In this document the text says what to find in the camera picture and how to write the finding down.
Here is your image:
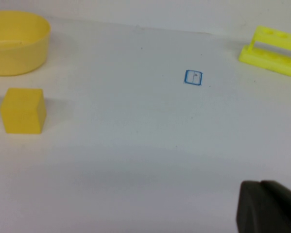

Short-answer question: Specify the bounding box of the yellow cube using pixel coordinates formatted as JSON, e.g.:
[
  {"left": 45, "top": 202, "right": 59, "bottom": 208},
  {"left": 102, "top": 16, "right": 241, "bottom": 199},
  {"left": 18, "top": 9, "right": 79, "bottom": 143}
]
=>
[{"left": 0, "top": 87, "right": 48, "bottom": 134}]

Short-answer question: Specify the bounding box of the yellow plastic bowl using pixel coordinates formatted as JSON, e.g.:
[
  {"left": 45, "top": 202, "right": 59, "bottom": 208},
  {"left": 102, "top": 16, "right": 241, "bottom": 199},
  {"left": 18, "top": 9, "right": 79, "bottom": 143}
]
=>
[{"left": 0, "top": 11, "right": 51, "bottom": 77}]

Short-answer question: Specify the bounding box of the blue square table mark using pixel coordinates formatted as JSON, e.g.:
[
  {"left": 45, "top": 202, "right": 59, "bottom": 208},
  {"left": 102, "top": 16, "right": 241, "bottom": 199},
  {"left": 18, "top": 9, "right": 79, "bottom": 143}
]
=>
[{"left": 184, "top": 69, "right": 204, "bottom": 86}]

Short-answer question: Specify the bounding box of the yellow plastic tube rack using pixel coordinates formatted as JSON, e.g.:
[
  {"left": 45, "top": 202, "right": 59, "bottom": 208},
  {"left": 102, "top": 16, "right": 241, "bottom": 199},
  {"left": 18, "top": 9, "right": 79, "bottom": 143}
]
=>
[{"left": 238, "top": 25, "right": 291, "bottom": 80}]

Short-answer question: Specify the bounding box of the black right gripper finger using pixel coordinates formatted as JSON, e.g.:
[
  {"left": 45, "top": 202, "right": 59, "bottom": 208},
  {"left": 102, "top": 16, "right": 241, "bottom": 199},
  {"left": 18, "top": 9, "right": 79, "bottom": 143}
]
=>
[{"left": 236, "top": 180, "right": 291, "bottom": 233}]

